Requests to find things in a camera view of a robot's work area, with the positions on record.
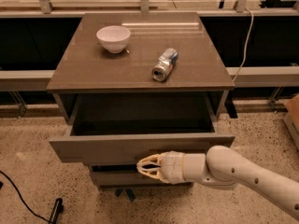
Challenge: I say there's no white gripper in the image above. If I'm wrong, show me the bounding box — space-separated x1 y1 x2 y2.
136 151 185 185

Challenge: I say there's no grey top drawer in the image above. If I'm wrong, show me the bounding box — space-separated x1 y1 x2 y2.
50 93 235 166

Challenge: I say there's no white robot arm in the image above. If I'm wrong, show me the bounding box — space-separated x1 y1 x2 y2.
136 146 299 219

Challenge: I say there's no grey drawer cabinet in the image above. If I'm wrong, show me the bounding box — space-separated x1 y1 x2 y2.
47 12 234 119

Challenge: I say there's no blue tape on floor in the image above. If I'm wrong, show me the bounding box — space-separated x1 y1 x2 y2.
115 189 135 203

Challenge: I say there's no black plug on floor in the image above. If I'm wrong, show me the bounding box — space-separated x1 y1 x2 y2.
49 198 64 224

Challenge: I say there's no crushed silver blue can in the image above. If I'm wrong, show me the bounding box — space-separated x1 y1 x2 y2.
151 48 178 82

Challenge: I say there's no white ceramic bowl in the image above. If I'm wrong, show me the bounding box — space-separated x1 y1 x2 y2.
96 25 131 53

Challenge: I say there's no cardboard box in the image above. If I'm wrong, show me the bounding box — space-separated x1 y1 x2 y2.
284 94 299 149

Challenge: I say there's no black floor cable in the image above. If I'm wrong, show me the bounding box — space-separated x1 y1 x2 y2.
0 170 54 224

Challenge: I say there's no white cable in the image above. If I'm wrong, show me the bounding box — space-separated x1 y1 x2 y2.
232 7 255 83

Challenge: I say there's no metal railing frame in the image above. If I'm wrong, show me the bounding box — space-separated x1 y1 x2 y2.
0 0 299 91

